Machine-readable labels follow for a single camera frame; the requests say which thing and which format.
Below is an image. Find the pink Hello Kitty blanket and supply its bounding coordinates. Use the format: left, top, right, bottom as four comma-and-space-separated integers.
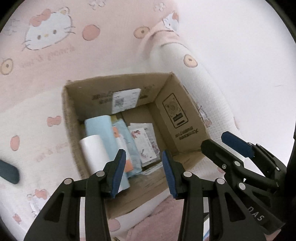
1, 1, 239, 240

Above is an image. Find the white shipping label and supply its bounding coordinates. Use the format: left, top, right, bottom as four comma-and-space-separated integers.
112, 88, 141, 114

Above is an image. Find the clear sleeved white envelope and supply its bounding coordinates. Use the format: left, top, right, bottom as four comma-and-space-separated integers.
112, 119, 142, 178

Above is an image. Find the small white card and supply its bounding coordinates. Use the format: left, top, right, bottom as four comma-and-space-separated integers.
141, 162, 163, 175

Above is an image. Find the brown cardboard box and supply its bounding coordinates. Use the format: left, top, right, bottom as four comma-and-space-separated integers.
62, 73, 209, 218

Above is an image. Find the pink fluffy cloth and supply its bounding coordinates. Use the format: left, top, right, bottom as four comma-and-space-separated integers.
126, 196, 184, 241

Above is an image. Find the floral printed white card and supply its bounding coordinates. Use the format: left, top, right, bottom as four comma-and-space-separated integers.
129, 126, 157, 167

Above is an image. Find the dark denim glasses case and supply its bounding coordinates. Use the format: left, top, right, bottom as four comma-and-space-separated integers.
0, 160, 20, 184

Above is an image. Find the sticker sheet packet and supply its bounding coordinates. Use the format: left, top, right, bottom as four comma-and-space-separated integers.
128, 123, 160, 165

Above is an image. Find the light blue paper roll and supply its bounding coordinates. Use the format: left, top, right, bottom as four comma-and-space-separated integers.
79, 115, 132, 193

